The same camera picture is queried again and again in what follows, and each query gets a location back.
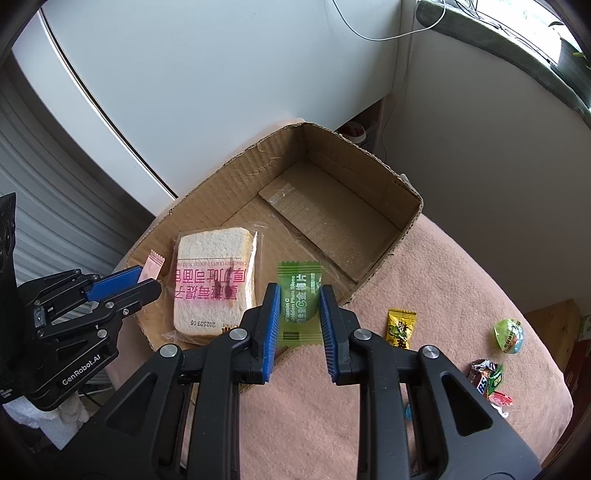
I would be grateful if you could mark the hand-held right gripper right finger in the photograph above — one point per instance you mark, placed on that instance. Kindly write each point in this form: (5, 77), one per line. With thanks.
(328, 337)

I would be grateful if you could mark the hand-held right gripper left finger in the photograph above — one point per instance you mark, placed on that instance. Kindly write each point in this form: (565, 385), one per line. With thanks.
(271, 332)

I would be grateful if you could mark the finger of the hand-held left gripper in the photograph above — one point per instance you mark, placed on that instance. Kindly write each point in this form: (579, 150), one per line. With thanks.
(134, 297)
(115, 284)

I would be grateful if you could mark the pink candy packet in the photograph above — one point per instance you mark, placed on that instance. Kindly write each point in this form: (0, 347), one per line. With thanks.
(152, 265)

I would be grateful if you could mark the green plum candy packet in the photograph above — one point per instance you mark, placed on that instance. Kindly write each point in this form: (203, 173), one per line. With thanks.
(300, 295)

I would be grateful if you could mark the cardboard box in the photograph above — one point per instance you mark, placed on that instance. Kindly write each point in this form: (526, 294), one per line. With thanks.
(323, 194)

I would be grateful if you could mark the white foam sheet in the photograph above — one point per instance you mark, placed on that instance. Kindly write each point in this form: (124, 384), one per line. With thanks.
(27, 415)

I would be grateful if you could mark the yellow candy packet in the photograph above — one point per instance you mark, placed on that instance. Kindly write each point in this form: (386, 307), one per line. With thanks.
(400, 330)

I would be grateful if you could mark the packaged sliced bread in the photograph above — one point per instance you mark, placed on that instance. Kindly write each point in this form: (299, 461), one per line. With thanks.
(212, 258)

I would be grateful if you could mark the grey ribbed shutter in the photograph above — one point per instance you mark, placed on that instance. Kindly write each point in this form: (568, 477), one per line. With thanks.
(55, 207)

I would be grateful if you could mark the blue candy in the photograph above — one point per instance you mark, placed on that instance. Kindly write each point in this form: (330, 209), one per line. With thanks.
(408, 411)

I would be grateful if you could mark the brown chocolate bar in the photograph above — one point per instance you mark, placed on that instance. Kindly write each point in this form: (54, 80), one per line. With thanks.
(479, 376)

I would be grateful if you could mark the small green candy packet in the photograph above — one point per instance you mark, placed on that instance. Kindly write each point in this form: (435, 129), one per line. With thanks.
(497, 378)

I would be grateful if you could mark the round green candy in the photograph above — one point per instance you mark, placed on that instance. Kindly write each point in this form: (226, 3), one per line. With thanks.
(508, 336)

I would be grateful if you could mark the red candy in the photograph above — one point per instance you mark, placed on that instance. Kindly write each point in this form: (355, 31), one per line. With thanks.
(498, 398)

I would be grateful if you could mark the red and white object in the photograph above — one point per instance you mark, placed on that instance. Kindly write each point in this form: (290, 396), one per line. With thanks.
(355, 131)

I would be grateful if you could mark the white cabinet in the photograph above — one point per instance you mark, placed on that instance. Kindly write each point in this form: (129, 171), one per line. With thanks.
(207, 83)

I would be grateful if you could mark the dark green windowsill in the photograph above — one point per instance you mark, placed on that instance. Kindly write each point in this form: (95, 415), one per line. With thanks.
(508, 50)

